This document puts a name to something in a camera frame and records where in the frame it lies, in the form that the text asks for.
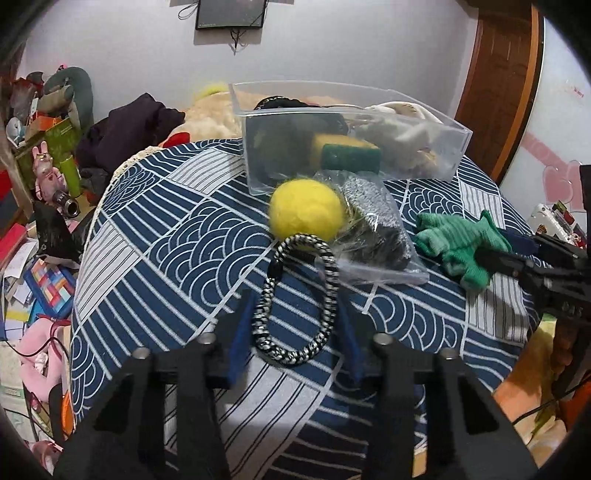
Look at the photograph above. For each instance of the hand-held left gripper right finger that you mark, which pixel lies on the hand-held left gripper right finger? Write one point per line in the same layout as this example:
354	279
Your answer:
349	344

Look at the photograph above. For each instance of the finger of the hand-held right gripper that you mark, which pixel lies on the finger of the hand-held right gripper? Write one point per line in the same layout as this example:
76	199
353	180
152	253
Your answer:
501	264
519	242

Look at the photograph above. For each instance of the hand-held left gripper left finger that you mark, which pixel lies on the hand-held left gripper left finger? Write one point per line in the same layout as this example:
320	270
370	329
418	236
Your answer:
240	339

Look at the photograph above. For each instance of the green knitted glove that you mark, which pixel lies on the green knitted glove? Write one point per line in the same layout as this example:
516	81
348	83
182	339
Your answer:
455	244

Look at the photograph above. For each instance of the clear plastic storage box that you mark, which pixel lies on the clear plastic storage box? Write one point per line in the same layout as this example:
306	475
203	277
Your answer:
277	152

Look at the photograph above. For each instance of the white plastic toy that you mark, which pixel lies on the white plastic toy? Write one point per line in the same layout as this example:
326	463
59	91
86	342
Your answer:
551	224

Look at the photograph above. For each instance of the blue white patterned tablecloth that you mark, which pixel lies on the blue white patterned tablecloth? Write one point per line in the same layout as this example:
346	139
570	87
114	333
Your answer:
166	258

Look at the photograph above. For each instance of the white panel with pink hearts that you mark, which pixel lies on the white panel with pink hearts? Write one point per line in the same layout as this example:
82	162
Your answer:
554	129

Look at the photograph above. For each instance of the beige fluffy toy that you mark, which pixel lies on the beige fluffy toy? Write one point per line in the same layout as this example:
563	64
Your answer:
425	159

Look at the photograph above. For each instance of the bagged steel wool scourer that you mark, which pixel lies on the bagged steel wool scourer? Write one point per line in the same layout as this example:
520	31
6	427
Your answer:
378	217

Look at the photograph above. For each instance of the yellow felt ball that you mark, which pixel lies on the yellow felt ball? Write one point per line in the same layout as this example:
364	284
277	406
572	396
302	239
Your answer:
304	210

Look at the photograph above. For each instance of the brown wooden door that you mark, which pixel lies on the brown wooden door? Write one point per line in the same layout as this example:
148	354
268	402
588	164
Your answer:
503	83

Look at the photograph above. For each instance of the white cloth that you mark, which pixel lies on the white cloth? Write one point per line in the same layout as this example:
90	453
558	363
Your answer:
406	127

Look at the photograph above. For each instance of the yellow green sponge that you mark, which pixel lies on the yellow green sponge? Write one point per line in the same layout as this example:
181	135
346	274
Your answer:
346	152

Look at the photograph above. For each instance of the colourful blocks box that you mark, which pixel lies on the colourful blocks box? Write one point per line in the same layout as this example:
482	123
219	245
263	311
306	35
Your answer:
48	288

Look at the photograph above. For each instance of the pink plush toy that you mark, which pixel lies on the pink plush toy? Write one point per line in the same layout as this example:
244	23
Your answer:
41	355

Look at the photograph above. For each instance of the black plastic bag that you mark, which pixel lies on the black plastic bag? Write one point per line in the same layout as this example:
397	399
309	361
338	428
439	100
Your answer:
53	233

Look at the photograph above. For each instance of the small silver lens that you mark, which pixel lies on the small silver lens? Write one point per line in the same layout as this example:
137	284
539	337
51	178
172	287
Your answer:
64	203

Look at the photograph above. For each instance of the cream plush toy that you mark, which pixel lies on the cream plush toy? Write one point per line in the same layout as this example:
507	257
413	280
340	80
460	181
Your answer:
210	117

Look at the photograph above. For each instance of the green bottle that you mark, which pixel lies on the green bottle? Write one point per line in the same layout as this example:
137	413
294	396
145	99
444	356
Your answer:
70	175

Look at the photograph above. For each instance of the dark purple garment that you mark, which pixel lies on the dark purple garment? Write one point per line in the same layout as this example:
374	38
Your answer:
129	129

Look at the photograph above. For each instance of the pink rabbit figure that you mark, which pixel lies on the pink rabbit figure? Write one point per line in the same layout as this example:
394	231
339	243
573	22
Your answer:
46	173

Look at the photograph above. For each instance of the green cardboard box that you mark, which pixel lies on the green cardboard box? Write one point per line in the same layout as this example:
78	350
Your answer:
51	141

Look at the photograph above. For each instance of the grey shark plush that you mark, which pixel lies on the grey shark plush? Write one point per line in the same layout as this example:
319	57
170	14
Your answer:
69	94

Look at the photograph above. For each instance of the wall-mounted black screen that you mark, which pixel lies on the wall-mounted black screen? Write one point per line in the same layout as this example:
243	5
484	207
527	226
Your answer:
231	14

